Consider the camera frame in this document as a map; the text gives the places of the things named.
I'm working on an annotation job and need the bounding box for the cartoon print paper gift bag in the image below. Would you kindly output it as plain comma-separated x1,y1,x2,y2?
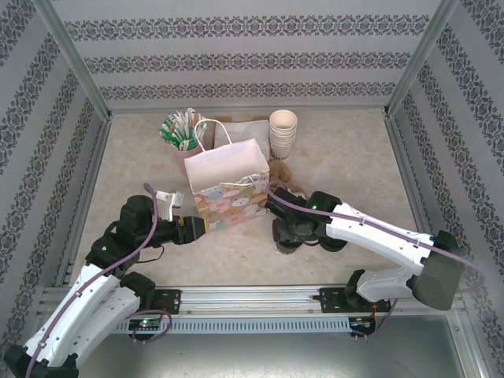
183,119,272,233

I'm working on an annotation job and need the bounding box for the black cup lid stack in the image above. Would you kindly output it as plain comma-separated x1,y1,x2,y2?
317,235,348,254

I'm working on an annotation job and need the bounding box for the brown pulp cup carrier stack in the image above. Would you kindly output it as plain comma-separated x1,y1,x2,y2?
269,160,310,198

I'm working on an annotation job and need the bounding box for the pink straw holder cup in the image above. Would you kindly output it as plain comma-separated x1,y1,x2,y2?
175,143,205,177

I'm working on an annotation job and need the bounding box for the white paper napkin stack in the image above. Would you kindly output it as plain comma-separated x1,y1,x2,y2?
214,120,272,158

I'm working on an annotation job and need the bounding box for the white paper cup stack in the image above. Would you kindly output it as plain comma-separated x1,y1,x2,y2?
269,109,299,162

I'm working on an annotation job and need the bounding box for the grey metal sheet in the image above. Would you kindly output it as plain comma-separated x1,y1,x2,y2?
23,314,489,378

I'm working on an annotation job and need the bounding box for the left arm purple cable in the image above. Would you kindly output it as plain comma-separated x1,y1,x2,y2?
25,182,173,378

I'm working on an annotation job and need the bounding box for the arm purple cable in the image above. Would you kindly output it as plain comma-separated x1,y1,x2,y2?
266,180,487,344
25,182,173,378

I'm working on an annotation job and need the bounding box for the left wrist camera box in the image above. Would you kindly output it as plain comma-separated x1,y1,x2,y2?
156,190,185,222

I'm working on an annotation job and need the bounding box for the thin black cable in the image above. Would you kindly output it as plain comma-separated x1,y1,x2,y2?
137,243,165,264

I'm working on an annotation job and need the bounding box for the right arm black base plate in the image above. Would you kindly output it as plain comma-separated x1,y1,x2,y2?
319,286,393,315

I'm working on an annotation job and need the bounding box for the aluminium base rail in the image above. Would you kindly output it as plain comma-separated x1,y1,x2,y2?
37,285,468,317

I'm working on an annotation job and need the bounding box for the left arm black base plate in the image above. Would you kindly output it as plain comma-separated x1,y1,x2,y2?
135,288,183,316

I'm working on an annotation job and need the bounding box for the aluminium side rail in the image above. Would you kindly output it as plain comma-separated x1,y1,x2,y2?
54,113,114,288
384,109,450,284

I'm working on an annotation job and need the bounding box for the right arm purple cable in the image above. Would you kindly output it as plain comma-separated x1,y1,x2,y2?
266,180,487,344

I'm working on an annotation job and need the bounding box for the slotted grey cable duct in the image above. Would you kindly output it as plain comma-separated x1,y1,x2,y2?
106,317,352,335

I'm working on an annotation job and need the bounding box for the aluminium frame post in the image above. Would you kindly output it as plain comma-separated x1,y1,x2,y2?
30,0,114,121
384,0,461,117

